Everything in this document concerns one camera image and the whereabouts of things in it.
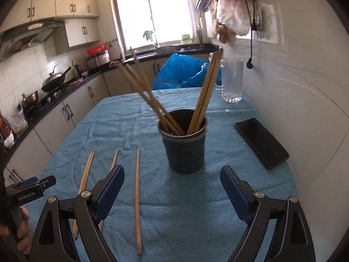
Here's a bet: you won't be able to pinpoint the wooden chopstick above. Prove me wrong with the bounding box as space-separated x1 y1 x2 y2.
72 150 94 239
132 52 184 135
99 148 119 232
118 63 185 136
134 148 143 255

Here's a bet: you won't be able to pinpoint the upper kitchen cabinets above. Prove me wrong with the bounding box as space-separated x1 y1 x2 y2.
1 0 100 54

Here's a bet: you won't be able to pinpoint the kitchen window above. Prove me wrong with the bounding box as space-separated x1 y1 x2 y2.
114 0 196 52

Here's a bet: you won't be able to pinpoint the person left hand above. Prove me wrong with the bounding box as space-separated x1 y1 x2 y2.
17 207 33 255

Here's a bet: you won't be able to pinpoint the black smartphone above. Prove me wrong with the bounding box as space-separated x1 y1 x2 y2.
234 118 289 169

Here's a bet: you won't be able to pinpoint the steel cooking pot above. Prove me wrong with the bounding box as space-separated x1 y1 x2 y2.
21 91 39 111

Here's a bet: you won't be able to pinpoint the light blue fleece table cloth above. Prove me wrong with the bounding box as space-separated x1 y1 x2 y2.
24 87 299 262

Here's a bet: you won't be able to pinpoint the black wok pan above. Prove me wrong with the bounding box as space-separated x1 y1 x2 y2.
41 64 73 93

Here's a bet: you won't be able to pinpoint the dark utensil holder cup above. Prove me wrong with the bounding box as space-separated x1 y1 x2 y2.
158 117 207 174

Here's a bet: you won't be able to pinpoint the range hood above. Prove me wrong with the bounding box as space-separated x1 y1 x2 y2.
1 19 65 62

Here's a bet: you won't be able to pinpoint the rice cooker red lid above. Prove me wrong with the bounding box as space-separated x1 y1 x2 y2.
86 44 111 69

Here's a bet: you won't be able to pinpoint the blue plastic bag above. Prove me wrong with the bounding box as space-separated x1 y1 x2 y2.
153 53 209 90

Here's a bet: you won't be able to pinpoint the hanging plastic bags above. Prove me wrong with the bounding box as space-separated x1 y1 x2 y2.
211 0 252 44

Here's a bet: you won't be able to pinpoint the black power cable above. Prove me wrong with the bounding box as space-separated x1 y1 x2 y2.
242 0 259 71

